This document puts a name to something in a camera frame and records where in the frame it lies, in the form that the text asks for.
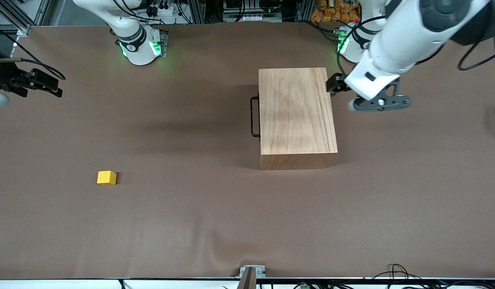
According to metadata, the wooden drawer with black handle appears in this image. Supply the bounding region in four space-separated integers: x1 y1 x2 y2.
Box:
250 95 261 138

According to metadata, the light wooden drawer cabinet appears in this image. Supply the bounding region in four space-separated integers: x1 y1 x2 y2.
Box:
258 67 339 171

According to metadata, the yellow cube block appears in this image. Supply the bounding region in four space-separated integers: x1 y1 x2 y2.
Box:
97 170 118 186

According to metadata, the orange snack pile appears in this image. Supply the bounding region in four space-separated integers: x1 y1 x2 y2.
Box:
310 0 360 24

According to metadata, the grey metal equipment rack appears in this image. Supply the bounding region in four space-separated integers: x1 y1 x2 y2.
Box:
223 0 283 23

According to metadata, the white power strip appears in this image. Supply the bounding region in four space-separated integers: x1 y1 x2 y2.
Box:
145 0 182 17

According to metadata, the brown table cover mat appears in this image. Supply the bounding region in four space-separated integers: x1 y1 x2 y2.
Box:
0 18 495 280

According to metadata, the grey metal table clamp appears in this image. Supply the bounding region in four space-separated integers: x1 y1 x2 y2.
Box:
239 265 267 289

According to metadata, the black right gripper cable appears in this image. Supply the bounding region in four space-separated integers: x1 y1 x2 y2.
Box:
0 22 67 80

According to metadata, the aluminium frame profile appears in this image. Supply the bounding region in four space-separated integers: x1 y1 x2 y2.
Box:
0 0 51 37

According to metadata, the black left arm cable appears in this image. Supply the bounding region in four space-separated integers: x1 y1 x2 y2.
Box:
457 39 495 71

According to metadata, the black cable bundle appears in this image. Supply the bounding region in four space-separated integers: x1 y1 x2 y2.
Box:
371 263 422 289

